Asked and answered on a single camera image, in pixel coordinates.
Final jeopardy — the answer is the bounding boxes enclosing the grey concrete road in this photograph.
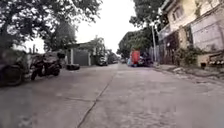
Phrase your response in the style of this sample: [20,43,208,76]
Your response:
[0,62,224,128]

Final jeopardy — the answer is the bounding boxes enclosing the beige building with wall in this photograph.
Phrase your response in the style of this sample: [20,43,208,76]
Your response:
[157,0,224,69]

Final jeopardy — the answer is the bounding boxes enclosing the dark tyre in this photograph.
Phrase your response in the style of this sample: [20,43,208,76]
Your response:
[65,63,81,71]

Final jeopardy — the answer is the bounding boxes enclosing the group of trees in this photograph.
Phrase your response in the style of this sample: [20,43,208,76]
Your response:
[116,0,168,60]

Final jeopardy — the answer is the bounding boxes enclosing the green bush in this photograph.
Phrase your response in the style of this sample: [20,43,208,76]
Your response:
[173,45,203,67]

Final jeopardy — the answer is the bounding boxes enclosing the grey gate wall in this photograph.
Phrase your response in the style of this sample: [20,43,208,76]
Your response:
[64,41,93,67]

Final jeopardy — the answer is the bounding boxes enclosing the grey concrete pavement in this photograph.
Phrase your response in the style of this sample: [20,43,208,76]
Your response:
[153,63,224,84]

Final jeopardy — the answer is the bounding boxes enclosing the dark parked vehicle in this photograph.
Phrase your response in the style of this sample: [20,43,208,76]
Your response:
[0,49,29,88]

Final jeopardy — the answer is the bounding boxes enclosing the large leafy tree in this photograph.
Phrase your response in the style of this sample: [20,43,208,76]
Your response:
[0,0,103,54]

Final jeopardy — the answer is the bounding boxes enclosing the grey pole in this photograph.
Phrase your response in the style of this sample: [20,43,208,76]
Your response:
[150,23,158,64]

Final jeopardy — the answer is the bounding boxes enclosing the red vehicle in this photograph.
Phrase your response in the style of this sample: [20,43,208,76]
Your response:
[129,49,142,68]

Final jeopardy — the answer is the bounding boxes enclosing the dark motorcycle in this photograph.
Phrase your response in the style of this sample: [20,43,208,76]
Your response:
[30,51,64,81]

